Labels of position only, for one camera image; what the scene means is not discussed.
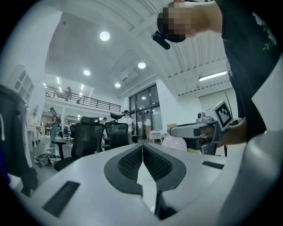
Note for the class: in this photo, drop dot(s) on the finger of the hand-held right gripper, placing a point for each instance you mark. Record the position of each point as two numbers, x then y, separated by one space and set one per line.
184 131

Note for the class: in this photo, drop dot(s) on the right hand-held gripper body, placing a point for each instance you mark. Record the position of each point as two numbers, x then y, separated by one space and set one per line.
222 115

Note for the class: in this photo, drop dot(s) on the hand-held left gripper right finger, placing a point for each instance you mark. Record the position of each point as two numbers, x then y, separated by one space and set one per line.
194 176

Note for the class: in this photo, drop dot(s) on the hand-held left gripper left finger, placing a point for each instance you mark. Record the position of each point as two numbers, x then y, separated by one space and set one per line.
88 176

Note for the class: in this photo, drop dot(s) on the person's right forearm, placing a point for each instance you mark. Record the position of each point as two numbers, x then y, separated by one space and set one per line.
236 132

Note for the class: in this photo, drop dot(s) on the white window blind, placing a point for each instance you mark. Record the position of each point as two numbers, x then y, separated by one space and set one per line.
216 103

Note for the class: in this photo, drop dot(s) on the white table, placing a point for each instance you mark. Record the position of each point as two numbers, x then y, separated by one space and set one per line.
158 133

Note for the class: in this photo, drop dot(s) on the black mesh office chair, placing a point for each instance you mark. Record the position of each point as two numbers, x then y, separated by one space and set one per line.
86 141
117 136

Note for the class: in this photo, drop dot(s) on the long ceiling tube light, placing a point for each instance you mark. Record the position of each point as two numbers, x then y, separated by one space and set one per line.
212 76

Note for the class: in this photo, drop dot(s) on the black framed glass doors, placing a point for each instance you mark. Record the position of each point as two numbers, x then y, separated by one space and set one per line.
144 106

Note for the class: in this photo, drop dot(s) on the person's black floral t-shirt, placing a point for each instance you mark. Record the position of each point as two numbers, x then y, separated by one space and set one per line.
247 55

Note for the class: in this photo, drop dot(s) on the white vanity desk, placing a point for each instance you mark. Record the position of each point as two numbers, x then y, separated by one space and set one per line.
35 130

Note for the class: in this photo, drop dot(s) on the black balcony railing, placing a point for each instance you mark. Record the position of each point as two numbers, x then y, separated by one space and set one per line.
97 103

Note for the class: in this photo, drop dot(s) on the ceiling air conditioner vent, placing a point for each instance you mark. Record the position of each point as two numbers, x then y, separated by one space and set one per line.
128 74

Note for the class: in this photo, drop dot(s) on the black cabinet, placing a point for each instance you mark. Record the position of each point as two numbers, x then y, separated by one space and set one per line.
13 132

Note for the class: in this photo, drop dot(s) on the person's head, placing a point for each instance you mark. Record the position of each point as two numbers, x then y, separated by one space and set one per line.
205 17

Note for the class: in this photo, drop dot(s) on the small grey gripper camera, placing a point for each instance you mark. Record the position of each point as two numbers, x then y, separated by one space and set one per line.
201 115

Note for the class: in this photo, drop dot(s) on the round wall mirror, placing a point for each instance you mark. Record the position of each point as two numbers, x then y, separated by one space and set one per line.
35 110

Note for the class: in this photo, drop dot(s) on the black head-mounted camera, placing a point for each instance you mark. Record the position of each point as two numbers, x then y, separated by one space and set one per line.
161 40

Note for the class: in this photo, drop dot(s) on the white arched wall cabinet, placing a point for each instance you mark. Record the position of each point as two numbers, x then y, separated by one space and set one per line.
22 83

